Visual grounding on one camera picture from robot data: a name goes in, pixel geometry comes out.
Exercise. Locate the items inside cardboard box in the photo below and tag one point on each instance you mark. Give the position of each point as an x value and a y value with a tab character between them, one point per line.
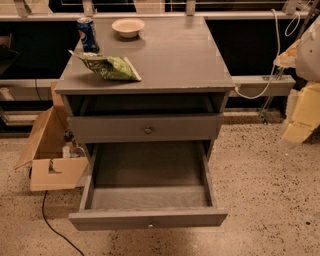
71	149

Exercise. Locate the grey drawer cabinet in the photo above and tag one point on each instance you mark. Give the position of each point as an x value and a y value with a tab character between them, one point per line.
181	70

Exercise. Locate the metal stand pole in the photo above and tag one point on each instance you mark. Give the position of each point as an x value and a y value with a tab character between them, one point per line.
283	66

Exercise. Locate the white bowl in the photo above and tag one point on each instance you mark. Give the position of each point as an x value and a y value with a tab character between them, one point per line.
128	27

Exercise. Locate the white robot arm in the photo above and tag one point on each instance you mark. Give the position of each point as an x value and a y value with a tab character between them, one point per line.
303	107

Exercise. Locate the green jalapeno chip bag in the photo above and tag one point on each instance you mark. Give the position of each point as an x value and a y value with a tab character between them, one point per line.
108	67

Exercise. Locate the blue pepsi can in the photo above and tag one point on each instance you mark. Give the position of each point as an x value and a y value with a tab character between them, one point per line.
86	28

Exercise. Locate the open cardboard box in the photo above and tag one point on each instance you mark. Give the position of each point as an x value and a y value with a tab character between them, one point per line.
43	151

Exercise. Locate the closed grey upper drawer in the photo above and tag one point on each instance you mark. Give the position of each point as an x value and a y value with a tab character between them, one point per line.
145	128

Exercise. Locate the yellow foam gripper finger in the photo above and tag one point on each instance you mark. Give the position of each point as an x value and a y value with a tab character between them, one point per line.
303	115

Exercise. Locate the open grey lower drawer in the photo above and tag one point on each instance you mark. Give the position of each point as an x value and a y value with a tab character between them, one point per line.
148	185

